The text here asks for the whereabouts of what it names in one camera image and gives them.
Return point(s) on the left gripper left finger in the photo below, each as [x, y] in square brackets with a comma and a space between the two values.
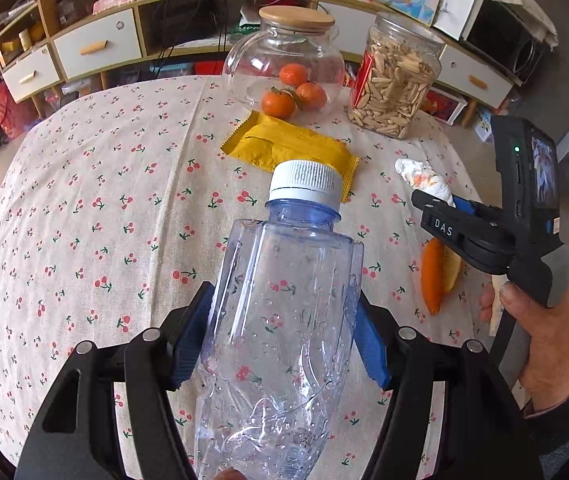
[74, 434]

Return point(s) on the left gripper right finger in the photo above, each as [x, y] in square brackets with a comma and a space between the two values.
[483, 433]

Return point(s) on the clear plastic water bottle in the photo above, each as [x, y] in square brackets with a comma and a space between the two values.
[276, 352]

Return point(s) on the person right hand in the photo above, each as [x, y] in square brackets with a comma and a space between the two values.
[545, 377]

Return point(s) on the person left hand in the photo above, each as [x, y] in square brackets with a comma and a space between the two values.
[230, 474]

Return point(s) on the orange peel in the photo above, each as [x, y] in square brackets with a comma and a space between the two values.
[440, 269]

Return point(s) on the cherry print tablecloth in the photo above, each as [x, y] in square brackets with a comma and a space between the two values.
[118, 206]

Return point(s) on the crumpled white tissue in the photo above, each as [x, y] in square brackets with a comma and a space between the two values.
[420, 176]

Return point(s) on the red gift box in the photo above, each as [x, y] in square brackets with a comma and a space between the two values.
[442, 105]

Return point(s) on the yellow snack wrapper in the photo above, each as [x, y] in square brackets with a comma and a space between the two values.
[265, 142]

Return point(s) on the clear jar of biscuits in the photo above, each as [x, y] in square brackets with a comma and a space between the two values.
[399, 66]

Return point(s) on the mandarin orange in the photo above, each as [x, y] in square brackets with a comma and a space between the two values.
[293, 74]
[311, 97]
[278, 103]

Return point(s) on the black microwave oven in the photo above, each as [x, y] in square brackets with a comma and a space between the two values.
[494, 32]

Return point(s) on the glass jar with wooden lid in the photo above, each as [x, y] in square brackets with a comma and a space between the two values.
[287, 34]

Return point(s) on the wooden white TV cabinet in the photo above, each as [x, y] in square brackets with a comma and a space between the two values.
[123, 36]

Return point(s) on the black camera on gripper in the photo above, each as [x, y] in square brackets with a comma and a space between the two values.
[526, 159]

